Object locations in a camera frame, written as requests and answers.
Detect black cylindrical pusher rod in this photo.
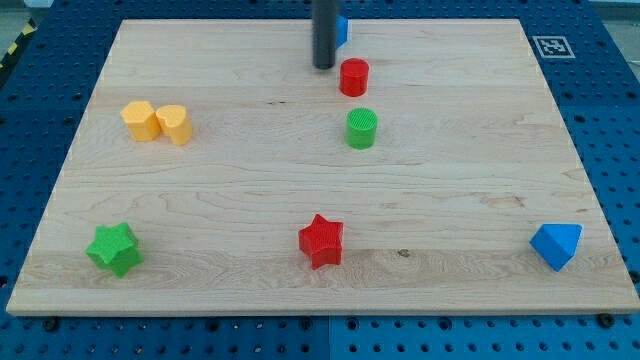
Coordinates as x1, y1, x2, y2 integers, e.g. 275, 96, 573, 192
312, 0, 340, 70

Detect blue cube block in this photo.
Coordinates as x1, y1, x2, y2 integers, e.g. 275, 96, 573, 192
336, 15, 349, 48

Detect red cylinder block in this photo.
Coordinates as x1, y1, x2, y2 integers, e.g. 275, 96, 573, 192
339, 58, 370, 97

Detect green cylinder block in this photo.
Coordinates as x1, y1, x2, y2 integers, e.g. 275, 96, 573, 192
345, 108, 378, 149

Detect yellow heart block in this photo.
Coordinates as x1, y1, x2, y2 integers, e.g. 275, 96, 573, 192
156, 104, 193, 146

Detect wooden board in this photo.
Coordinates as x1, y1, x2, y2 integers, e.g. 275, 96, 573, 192
7, 19, 639, 317

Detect yellow hexagon block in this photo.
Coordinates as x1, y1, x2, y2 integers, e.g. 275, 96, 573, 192
120, 100, 161, 142

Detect red star block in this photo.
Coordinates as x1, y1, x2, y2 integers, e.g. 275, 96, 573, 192
298, 214, 344, 270

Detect white fiducial marker tag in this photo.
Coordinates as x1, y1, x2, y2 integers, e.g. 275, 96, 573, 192
532, 35, 575, 59

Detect green star block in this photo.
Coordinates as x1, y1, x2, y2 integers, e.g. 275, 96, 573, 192
85, 222, 144, 278

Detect blue triangular prism block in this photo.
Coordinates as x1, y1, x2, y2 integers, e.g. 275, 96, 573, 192
529, 223, 583, 272

